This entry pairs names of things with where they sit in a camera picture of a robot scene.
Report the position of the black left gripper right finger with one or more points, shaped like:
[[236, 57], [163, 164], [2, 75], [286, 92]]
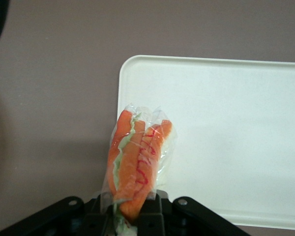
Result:
[[186, 218]]

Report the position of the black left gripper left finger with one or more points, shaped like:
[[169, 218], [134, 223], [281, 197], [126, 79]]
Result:
[[51, 218]]

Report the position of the plastic-wrapped triangle sandwich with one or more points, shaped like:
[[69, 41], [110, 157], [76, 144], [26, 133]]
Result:
[[132, 159]]

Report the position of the cream plastic tray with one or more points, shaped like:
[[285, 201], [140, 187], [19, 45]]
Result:
[[223, 135]]

